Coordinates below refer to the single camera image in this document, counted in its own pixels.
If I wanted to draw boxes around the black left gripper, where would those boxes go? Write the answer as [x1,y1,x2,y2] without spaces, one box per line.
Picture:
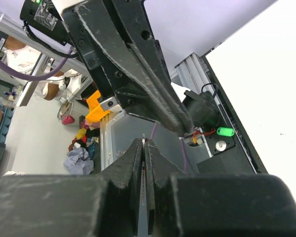
[61,0,192,135]

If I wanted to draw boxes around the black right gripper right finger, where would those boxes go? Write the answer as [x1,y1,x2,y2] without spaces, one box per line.
[144,139,296,237]

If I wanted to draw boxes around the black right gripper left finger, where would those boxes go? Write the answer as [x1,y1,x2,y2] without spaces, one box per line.
[0,139,142,237]

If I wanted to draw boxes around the silver key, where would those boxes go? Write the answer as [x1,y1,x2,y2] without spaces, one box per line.
[139,134,148,237]

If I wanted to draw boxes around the green key tag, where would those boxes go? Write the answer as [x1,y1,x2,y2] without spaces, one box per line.
[217,127,235,137]

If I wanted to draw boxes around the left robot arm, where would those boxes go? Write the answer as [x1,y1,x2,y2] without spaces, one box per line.
[20,0,221,136]

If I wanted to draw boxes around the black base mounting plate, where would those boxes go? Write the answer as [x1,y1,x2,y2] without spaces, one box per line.
[184,53,267,174]

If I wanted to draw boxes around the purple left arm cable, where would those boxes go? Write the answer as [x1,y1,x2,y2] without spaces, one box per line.
[0,49,76,81]

